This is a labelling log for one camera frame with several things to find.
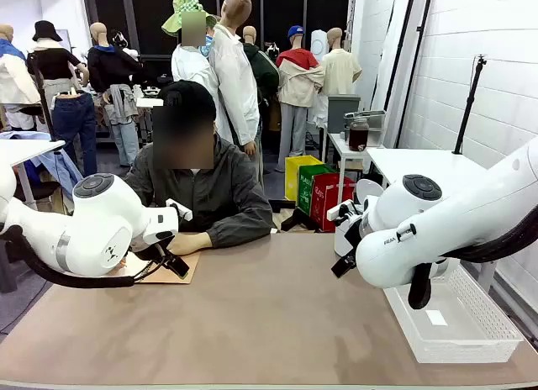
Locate wooden black floor stand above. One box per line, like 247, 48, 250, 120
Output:
268, 198, 320, 234

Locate mannequin black bucket hat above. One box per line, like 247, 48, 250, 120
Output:
27, 19, 90, 113

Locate black cap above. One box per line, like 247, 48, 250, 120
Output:
157, 81, 218, 118

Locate person's left hand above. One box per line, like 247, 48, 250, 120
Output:
167, 232, 212, 256

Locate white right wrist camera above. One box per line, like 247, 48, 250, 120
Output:
326, 198, 356, 222

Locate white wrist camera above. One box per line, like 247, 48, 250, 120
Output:
326, 198, 356, 222
165, 198, 193, 222

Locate metal tray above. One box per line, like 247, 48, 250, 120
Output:
344, 109, 387, 146

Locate spiral notebook brown cover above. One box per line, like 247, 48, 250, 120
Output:
125, 250, 201, 285

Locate black wall pipe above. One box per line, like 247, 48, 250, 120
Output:
404, 0, 435, 127
394, 0, 418, 150

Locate mannequin blue cap red jacket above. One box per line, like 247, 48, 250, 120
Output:
276, 24, 325, 173

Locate white lidded trash bin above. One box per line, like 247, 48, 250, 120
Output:
334, 178, 386, 259

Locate white desk metal legs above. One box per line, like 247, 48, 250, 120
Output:
0, 138, 67, 210

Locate tall mannequin white coat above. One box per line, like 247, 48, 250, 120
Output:
208, 0, 262, 158

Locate black stand pole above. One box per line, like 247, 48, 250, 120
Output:
27, 51, 59, 143

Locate black office chair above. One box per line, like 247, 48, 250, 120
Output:
16, 182, 60, 202

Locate white rectangular label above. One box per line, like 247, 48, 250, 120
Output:
425, 309, 449, 327

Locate mannequin cream shirt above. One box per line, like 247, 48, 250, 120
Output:
321, 27, 363, 98

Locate yellow recycling bin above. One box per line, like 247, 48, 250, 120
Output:
284, 155, 324, 203

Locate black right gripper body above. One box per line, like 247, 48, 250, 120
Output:
341, 201, 367, 245

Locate small white table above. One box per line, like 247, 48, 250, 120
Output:
327, 132, 386, 189

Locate black left arm cable sleeve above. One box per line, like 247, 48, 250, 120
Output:
0, 224, 136, 289

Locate mannequin blue white top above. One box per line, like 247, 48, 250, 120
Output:
0, 23, 41, 131

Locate blue cloth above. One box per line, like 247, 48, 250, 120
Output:
0, 130, 84, 189

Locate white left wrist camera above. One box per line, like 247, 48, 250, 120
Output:
165, 198, 193, 222

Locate person's left forearm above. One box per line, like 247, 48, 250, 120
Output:
205, 208, 275, 249

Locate glass jar brown liquid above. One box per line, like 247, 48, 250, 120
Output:
348, 116, 370, 152

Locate white perforated plastic basket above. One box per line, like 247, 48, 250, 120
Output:
383, 263, 525, 365

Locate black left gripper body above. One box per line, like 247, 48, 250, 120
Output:
133, 234, 178, 267

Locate black tripod pole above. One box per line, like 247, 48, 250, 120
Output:
452, 55, 488, 155

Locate mannequin black hoodie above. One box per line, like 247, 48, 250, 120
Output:
87, 22, 144, 167

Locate mannequin legs blue jeans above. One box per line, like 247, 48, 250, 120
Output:
50, 89, 98, 177

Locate large white side table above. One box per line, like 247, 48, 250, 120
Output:
366, 147, 495, 198

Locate mannequin green checked hat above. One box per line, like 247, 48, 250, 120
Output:
161, 0, 222, 113

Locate black arm cable sleeve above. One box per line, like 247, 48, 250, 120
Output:
0, 224, 136, 289
407, 203, 538, 310

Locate black right arm cable sleeve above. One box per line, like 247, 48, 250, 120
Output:
407, 203, 538, 310

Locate mannequin dark green jacket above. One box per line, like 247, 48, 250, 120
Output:
242, 25, 281, 126

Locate green recycling bin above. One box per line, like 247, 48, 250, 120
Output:
298, 164, 337, 218

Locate seated person gray jacket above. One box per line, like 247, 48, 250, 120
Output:
124, 81, 275, 250

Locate gray plastic stool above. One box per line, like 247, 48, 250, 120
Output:
0, 238, 18, 293

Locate white torso form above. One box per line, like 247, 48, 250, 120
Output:
310, 29, 331, 63

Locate gray cabinet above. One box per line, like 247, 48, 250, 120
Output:
326, 94, 361, 134

